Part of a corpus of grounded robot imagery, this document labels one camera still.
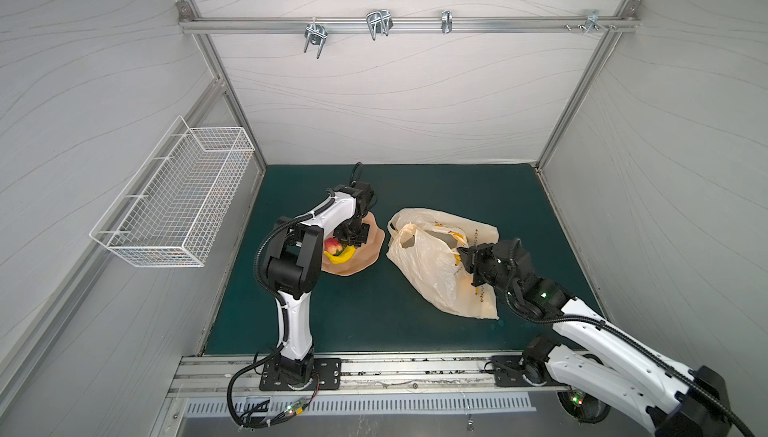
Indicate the metal hook clamp right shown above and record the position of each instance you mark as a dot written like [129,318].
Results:
[591,24]

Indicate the metal u-bolt clamp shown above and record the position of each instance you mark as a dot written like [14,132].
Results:
[379,22]
[315,36]

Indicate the aluminium cross rail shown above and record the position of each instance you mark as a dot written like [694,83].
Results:
[401,25]

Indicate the white vent strip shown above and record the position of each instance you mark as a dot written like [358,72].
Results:
[468,404]

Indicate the yellow banana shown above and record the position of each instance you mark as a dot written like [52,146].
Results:
[342,255]

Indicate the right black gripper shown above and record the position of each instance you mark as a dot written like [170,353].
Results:
[478,262]

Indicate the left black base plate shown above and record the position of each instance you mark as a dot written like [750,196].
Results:
[318,374]

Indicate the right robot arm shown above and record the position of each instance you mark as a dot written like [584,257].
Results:
[615,371]

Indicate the metal U-bolt clamp middle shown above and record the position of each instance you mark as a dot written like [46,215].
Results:
[379,22]

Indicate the white wire basket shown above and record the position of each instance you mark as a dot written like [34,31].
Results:
[169,213]

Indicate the green table mat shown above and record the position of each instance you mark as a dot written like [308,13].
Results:
[378,309]

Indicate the metal U-bolt clamp left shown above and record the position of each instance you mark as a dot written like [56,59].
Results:
[315,36]

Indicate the banana print plastic bag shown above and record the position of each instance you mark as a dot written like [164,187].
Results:
[424,245]

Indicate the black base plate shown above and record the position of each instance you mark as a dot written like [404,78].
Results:
[318,374]
[521,371]

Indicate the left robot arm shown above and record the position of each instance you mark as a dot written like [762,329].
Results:
[289,262]

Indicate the small metal bracket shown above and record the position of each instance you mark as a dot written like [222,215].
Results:
[446,22]

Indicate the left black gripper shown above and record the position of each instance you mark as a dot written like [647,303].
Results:
[360,238]

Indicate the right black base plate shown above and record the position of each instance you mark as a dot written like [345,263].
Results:
[521,371]

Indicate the red apple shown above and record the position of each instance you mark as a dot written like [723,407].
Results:
[333,247]

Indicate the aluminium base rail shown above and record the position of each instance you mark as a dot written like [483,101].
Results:
[360,373]

